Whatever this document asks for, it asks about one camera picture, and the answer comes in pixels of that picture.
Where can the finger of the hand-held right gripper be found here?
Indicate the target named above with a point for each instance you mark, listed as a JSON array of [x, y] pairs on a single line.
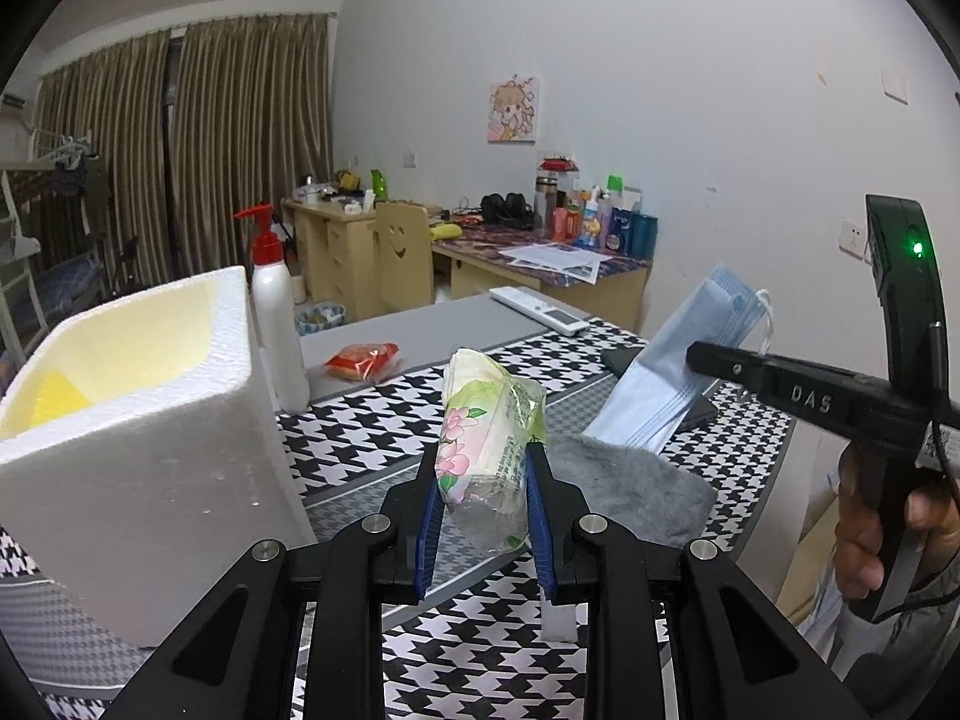
[[731, 366]]

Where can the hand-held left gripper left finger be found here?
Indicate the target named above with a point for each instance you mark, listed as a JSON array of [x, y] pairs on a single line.
[[426, 532]]

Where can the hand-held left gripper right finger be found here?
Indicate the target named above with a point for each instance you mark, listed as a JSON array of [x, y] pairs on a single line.
[[538, 532]]

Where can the pack of blue face masks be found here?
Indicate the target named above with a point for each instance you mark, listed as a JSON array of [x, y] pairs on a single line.
[[675, 360]]

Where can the grey fluffy cloth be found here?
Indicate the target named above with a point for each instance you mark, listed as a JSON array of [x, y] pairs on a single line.
[[637, 484]]

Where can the floral tissue pack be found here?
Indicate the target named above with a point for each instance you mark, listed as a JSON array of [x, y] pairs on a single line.
[[480, 435]]

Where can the white foam box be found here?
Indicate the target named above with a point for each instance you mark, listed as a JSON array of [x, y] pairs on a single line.
[[150, 502]]

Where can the yellow sponge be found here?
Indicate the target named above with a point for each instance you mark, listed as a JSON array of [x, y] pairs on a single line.
[[56, 397]]

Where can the person's right hand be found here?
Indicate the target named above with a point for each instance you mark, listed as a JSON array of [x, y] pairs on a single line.
[[859, 540]]

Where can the black smartphone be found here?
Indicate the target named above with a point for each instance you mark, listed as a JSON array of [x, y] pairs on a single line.
[[619, 361]]

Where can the houndstooth tablecloth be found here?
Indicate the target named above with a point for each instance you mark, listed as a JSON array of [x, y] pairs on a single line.
[[375, 427]]

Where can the red snack packet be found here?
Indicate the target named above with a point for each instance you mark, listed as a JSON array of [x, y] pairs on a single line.
[[360, 360]]

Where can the cluster of toiletry bottles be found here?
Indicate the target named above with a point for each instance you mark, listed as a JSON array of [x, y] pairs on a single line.
[[600, 217]]

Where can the white remote control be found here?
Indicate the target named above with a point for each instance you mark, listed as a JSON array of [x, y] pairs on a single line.
[[540, 310]]

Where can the wooden desk with papers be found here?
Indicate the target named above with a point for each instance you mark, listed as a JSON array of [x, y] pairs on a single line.
[[540, 292]]

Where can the printed paper sheets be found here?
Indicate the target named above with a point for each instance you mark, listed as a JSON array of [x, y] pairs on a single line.
[[555, 261]]

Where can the blue waste basket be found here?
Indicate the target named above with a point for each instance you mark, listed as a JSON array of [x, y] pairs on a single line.
[[319, 317]]

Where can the white pump bottle red top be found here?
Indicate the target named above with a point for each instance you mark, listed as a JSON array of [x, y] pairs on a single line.
[[277, 337]]

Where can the black headphones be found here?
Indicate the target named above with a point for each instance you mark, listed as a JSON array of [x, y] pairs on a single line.
[[506, 210]]

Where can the wooden chair with smiley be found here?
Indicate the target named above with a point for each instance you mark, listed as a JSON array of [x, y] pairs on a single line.
[[401, 255]]

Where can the patterned purple desk mat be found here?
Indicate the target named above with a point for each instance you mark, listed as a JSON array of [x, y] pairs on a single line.
[[480, 244]]

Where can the wooden desk with drawers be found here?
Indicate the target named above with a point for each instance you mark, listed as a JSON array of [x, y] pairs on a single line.
[[330, 255]]

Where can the yellow cloth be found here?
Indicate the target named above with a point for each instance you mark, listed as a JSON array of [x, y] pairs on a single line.
[[446, 231]]

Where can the person's grey clothing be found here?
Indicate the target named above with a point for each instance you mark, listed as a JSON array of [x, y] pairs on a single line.
[[907, 652]]

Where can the green bottle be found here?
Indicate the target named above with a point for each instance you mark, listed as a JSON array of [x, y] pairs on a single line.
[[379, 185]]

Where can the yellow black bag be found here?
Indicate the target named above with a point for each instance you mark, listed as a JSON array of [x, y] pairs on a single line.
[[349, 180]]

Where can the brown curtain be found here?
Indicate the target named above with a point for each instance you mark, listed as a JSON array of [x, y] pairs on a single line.
[[105, 165], [255, 135]]

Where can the blue checked bed sheet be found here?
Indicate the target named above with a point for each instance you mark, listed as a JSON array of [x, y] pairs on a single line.
[[67, 285]]

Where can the dark hanging clothes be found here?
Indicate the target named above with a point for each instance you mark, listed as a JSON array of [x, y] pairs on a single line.
[[79, 187]]

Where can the white metal bunk bed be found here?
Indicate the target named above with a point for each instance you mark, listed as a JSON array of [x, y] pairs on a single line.
[[22, 184]]

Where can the white wall socket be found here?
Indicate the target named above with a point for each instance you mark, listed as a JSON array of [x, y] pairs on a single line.
[[853, 235]]

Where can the white wall hook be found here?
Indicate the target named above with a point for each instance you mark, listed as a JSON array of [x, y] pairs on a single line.
[[894, 82]]

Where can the cartoon wall poster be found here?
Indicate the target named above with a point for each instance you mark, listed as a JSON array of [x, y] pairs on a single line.
[[513, 109]]

